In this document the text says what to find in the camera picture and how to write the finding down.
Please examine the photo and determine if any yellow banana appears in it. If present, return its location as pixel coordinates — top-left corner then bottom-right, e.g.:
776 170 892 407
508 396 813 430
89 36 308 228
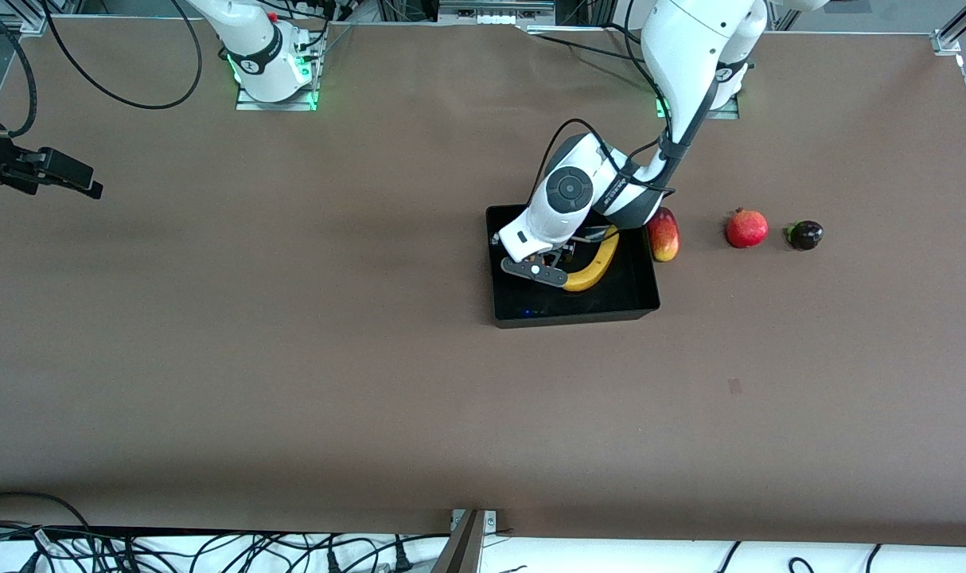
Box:
563 225 621 293

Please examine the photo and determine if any black plastic box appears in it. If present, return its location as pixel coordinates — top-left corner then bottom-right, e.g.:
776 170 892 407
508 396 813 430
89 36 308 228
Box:
485 203 661 329

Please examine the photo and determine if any red yellow mango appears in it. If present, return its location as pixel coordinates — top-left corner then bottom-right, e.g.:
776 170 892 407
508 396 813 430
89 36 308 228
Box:
647 207 681 263

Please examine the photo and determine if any red pomegranate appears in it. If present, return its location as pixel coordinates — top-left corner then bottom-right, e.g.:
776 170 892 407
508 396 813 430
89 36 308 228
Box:
726 207 769 249

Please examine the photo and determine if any dark purple mangosteen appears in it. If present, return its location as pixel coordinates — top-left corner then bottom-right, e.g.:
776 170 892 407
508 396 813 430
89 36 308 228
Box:
785 220 824 251

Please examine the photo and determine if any brown table mat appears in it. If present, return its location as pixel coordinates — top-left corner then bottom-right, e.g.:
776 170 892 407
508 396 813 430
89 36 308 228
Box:
0 18 966 550

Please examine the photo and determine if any white power strip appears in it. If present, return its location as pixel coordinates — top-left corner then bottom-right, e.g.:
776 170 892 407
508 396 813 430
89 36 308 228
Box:
438 0 555 26

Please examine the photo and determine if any dark metal pole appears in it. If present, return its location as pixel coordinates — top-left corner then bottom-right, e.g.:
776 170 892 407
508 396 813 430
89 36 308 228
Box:
430 509 488 573

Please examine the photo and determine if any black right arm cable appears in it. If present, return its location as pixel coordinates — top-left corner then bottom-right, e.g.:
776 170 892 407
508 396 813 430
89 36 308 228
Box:
0 0 203 138

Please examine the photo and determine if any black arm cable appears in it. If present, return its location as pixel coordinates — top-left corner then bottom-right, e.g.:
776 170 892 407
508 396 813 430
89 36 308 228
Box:
0 0 203 138
535 0 723 200

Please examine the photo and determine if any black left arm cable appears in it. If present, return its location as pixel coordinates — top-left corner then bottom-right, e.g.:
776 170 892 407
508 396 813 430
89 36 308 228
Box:
535 0 723 200

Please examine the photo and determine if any aluminium frame corner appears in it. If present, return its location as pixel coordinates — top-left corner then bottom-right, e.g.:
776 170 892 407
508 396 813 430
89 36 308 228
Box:
0 0 50 34
931 0 966 57

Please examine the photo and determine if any straight black base cable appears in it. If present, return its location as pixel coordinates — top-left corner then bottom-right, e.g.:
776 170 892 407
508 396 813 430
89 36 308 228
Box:
527 32 647 64

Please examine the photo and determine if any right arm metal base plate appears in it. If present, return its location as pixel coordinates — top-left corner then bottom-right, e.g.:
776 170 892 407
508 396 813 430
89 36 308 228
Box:
235 32 320 112

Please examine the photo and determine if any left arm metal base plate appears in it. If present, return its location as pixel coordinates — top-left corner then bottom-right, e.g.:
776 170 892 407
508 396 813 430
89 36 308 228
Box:
654 94 741 120

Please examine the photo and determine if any long arched black cable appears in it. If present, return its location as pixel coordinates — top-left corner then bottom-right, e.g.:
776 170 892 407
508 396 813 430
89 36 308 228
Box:
0 492 92 532

